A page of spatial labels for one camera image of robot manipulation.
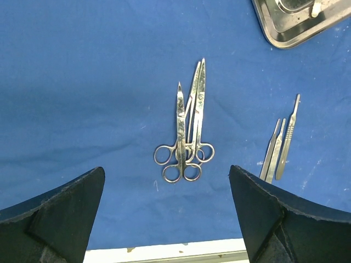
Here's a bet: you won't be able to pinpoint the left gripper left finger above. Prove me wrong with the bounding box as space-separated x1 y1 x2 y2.
1 167 105 262

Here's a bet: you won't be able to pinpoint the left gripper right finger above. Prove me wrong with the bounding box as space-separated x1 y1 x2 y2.
229 165 350 262

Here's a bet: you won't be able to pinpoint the steel scalpel handle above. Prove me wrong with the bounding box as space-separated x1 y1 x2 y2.
275 94 301 180
265 118 286 184
259 119 280 181

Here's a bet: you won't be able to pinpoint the short steel scissors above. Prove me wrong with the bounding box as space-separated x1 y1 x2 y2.
162 82 202 183

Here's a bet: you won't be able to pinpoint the blue surgical cloth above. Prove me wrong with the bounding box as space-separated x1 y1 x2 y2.
1 1 350 249

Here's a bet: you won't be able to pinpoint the steel instrument tray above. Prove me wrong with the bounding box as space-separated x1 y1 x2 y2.
252 0 350 49

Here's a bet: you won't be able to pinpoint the steel tweezers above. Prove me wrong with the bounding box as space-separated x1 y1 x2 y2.
310 0 321 18

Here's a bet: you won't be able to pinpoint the steel surgical scissors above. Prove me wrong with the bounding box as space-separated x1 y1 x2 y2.
192 58 215 163

